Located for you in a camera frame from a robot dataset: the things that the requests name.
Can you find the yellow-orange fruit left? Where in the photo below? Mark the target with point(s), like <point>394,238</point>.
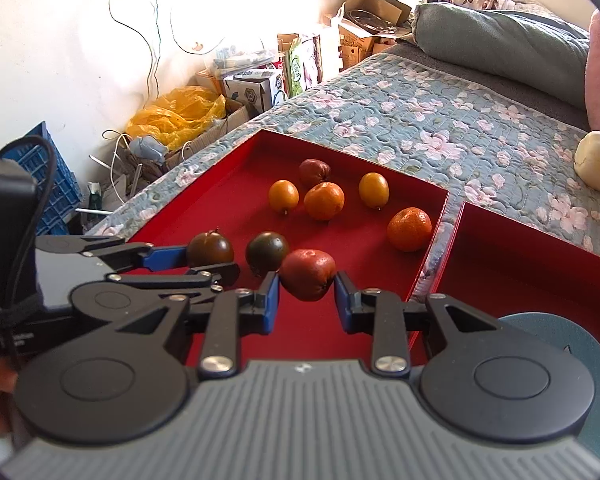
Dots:
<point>283,196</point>

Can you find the red tray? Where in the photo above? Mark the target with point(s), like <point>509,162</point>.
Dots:
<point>501,266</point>
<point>232,199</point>

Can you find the red apple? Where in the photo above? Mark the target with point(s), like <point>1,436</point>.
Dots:
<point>313,172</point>
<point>307,274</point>

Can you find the green white carton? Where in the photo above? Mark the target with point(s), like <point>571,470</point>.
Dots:
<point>303,64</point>

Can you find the orange tangerine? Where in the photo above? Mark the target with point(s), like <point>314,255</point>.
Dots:
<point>324,201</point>
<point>410,230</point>

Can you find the orange tangerine right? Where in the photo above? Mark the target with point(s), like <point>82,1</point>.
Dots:
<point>410,230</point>

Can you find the floral quilted bedspread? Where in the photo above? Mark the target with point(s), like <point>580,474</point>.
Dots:
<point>468,138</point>

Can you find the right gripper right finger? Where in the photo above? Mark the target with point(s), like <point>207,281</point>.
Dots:
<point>473,372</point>

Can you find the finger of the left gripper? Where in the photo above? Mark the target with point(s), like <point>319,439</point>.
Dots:
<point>112,300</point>
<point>116,252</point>

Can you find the white printed carton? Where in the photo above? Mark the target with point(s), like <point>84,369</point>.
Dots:
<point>259,90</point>

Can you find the dark tomato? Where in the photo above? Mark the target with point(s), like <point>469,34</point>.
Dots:
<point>266,253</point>
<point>207,248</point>

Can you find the orange tangerine centre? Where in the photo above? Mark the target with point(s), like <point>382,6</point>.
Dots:
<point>324,201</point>

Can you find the open cardboard box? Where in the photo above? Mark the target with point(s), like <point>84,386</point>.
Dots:
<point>367,27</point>

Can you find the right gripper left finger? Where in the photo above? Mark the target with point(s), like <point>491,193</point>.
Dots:
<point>130,377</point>

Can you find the yellow-orange fruit right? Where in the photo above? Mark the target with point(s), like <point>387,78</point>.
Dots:
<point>374,190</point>

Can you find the yellow plastic bag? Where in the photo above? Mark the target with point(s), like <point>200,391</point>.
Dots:
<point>178,116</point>

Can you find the red tray left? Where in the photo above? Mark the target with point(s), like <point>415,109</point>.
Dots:
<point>232,199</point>

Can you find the yellow-orange fruit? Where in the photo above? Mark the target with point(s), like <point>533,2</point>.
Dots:
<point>374,190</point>
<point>283,196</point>

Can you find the black camera display box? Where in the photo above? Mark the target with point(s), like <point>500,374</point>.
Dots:
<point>21,301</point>

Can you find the red tray right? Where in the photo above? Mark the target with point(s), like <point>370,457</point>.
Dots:
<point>501,266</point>

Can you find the grey-green duvet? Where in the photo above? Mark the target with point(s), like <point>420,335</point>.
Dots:
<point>547,54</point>

